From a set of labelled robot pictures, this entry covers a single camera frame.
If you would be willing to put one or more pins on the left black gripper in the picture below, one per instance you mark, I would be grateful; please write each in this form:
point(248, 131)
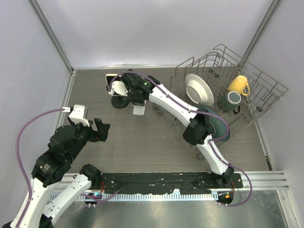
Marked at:
point(102, 132)

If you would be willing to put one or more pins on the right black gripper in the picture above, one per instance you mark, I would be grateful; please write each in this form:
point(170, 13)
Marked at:
point(134, 99)

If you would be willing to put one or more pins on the silver phone stand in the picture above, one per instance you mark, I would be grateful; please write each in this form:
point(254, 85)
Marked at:
point(139, 108)

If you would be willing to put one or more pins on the black round phone stand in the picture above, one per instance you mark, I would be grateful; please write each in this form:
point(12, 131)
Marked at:
point(119, 102)

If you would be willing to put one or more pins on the white cased smartphone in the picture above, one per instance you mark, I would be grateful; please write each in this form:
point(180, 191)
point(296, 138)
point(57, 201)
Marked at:
point(108, 79)

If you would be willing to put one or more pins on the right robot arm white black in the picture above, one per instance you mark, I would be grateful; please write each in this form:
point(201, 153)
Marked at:
point(198, 132)

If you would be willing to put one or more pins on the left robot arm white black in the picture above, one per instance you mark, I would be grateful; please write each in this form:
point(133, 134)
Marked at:
point(64, 146)

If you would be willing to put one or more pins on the white plate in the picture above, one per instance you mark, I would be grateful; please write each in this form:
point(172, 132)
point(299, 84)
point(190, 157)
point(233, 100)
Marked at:
point(198, 90)

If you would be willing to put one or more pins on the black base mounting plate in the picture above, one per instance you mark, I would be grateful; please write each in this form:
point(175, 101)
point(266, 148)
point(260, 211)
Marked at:
point(160, 183)

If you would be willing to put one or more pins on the blue ceramic plate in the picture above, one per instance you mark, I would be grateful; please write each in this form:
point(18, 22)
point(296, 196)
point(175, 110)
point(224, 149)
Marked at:
point(219, 128)

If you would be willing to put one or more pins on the dark green mug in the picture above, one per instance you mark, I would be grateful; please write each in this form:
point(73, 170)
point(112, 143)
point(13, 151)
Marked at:
point(230, 102)

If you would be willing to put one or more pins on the yellow mug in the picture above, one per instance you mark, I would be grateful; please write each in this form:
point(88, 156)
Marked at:
point(240, 85)

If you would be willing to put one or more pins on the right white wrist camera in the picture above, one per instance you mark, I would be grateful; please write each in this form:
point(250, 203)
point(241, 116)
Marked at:
point(118, 89)

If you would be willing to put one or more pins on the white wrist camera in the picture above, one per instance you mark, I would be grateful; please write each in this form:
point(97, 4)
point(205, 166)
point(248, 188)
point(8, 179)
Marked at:
point(79, 114)
point(118, 89)

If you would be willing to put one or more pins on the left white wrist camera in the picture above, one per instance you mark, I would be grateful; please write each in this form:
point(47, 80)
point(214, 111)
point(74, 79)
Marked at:
point(79, 114)

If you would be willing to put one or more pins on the slotted cable duct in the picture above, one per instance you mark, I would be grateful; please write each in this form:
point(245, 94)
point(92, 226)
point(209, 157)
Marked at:
point(175, 196)

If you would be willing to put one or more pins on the grey wire dish rack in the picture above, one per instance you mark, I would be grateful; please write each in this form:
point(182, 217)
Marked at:
point(218, 69)

